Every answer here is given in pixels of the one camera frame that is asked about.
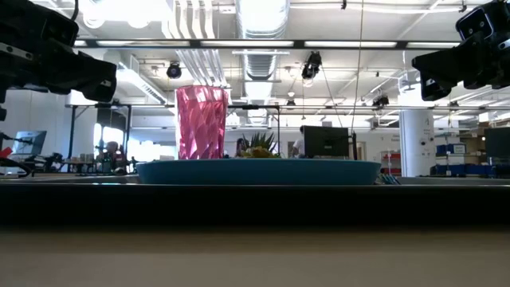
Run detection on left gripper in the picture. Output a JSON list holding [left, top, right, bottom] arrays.
[[0, 0, 118, 103]]

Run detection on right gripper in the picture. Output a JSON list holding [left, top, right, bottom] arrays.
[[412, 0, 510, 103]]

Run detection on pink faceted plastic cup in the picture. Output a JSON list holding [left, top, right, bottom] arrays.
[[175, 85, 230, 161]]

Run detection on iridescent blue fork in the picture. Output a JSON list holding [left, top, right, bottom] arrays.
[[376, 173, 402, 186]]

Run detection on blue plastic plate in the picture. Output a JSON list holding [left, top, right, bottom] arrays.
[[135, 159, 383, 187]]

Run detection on black plastic tray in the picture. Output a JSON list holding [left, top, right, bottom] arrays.
[[0, 183, 510, 229]]

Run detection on person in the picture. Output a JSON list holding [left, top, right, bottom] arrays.
[[104, 140, 121, 163]]

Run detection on white round pillar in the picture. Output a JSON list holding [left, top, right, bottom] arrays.
[[399, 109, 436, 178]]

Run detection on blue storage bins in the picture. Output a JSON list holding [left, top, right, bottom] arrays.
[[435, 142, 496, 177]]

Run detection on dark monitor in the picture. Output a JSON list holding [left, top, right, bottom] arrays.
[[484, 127, 510, 159]]

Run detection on grey tilted monitor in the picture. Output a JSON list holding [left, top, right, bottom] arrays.
[[11, 130, 48, 156]]

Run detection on black monitor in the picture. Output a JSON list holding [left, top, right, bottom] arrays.
[[300, 125, 352, 159]]

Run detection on small potted succulent plant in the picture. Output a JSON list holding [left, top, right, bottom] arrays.
[[238, 132, 281, 159]]

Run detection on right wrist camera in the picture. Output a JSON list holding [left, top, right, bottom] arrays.
[[455, 4, 504, 41]]

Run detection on black hanging camera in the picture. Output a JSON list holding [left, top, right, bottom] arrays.
[[166, 61, 183, 80], [300, 50, 323, 81]]

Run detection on black aluminium rig frame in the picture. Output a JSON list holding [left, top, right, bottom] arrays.
[[73, 38, 463, 51]]

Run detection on silver ventilation duct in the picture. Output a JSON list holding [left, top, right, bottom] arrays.
[[234, 0, 292, 125]]

